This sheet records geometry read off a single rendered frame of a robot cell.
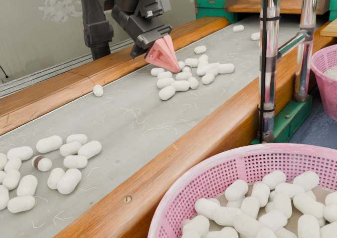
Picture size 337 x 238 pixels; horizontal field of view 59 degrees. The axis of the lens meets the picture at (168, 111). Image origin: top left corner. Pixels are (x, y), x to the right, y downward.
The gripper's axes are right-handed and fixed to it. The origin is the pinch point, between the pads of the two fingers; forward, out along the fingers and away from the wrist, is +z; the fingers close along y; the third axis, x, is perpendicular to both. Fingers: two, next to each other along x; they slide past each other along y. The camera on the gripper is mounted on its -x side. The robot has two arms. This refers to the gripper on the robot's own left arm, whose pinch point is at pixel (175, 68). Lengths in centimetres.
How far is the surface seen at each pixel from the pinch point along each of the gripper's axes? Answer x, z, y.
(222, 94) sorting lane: -7.7, 11.9, -3.5
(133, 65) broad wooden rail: 8.9, -9.2, -1.2
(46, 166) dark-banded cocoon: -3.2, 4.8, -35.2
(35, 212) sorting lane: -5.9, 9.6, -40.0
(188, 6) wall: 76, -66, 134
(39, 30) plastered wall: 144, -136, 64
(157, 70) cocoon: 2.6, -2.5, -2.2
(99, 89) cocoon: 5.1, -5.8, -15.6
